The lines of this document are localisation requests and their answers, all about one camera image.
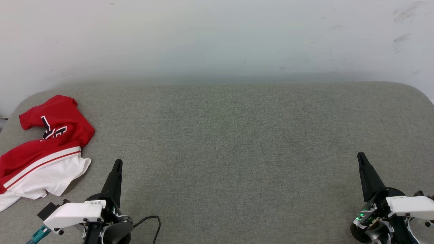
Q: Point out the left gripper white camera mount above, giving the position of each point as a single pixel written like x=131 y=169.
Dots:
x=74 y=213

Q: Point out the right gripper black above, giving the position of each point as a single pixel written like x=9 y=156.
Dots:
x=378 y=206

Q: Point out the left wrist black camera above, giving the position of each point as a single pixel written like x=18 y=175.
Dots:
x=47 y=211

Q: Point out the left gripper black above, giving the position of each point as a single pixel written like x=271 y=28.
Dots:
x=113 y=213

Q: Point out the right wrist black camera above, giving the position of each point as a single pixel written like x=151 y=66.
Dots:
x=422 y=194

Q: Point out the red and white jersey shirt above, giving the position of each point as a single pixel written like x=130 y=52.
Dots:
x=61 y=118

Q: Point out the wrist black camera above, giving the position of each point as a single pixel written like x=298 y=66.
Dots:
x=47 y=211
x=422 y=194

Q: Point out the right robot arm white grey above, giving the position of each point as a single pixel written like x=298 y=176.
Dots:
x=401 y=232

